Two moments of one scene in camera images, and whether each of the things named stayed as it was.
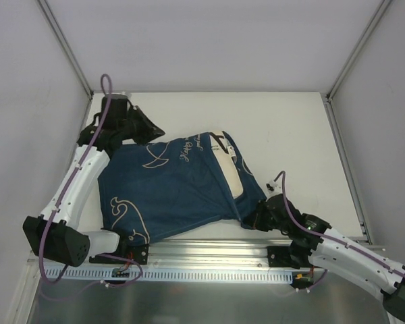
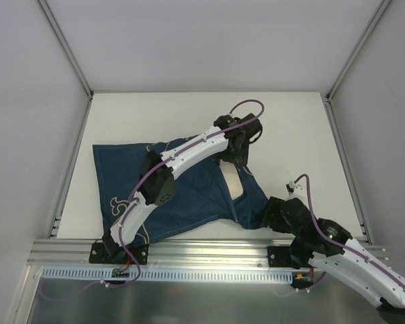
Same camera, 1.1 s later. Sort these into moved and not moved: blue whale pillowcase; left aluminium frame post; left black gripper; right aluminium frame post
Moved: left black gripper
Not moved: left aluminium frame post; blue whale pillowcase; right aluminium frame post
